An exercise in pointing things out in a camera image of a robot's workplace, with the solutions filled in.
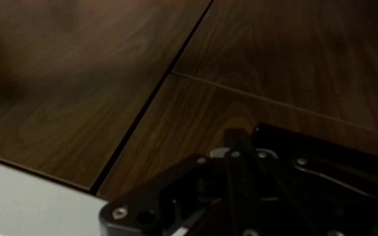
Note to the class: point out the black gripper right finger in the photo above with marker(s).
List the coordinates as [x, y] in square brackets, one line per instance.
[320, 197]

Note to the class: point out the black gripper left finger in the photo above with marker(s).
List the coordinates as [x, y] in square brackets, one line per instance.
[189, 197]

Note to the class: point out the dark wood cabinet panel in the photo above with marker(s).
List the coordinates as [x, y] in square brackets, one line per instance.
[74, 87]
[301, 57]

